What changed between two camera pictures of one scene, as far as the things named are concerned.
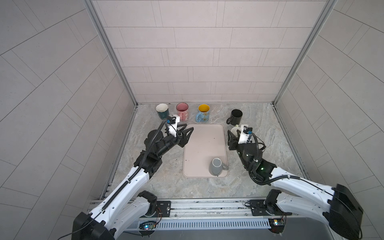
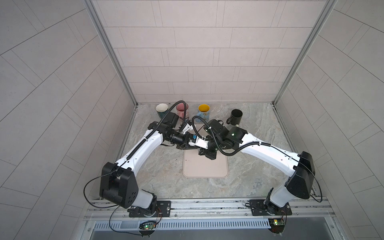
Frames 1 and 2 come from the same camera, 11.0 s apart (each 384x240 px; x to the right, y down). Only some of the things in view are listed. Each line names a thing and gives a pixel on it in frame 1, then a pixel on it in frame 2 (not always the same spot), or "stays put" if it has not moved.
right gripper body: [242, 149] -> [209, 152]
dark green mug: [162, 110] stays put
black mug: [236, 116] stays put
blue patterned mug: [203, 115] stays put
